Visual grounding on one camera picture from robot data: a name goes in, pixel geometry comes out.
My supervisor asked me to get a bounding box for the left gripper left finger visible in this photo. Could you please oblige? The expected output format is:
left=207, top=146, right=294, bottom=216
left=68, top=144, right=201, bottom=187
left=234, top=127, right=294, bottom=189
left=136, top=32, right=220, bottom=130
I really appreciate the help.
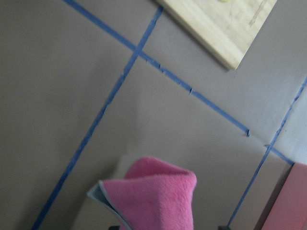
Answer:
left=109, top=226, right=120, bottom=230

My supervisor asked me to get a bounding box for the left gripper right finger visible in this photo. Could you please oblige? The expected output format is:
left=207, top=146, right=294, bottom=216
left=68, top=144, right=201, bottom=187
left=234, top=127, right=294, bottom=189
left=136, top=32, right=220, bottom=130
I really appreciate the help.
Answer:
left=218, top=226, right=230, bottom=230

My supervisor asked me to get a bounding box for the pink grey cleaning cloth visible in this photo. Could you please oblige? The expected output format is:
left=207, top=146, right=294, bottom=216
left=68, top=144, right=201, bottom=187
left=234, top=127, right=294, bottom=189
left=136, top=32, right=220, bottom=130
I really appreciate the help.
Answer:
left=87, top=157, right=197, bottom=230

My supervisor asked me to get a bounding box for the pink plastic bin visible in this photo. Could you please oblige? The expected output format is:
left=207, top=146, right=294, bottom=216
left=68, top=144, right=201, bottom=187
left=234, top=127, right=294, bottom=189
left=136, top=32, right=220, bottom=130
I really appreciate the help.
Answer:
left=254, top=163, right=307, bottom=230

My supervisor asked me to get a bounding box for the bamboo cutting board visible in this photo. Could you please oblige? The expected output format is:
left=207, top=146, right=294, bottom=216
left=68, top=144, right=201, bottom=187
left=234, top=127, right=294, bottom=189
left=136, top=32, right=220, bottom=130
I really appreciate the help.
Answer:
left=158, top=0, right=277, bottom=69

